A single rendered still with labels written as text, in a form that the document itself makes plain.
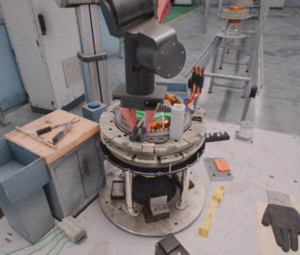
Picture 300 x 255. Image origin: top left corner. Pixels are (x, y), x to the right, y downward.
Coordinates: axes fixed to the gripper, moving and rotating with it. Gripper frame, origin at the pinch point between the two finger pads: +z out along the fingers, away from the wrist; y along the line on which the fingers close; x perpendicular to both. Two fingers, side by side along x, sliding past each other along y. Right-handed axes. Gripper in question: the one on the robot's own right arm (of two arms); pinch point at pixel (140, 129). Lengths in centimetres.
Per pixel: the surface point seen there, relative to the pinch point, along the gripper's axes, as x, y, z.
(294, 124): 225, 136, 112
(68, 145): 5.0, -21.6, 10.8
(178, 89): 56, 5, 12
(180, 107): 10.3, 7.9, -1.1
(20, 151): 2.2, -34.5, 12.4
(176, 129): 8.1, 7.4, 4.2
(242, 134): 60, 38, 34
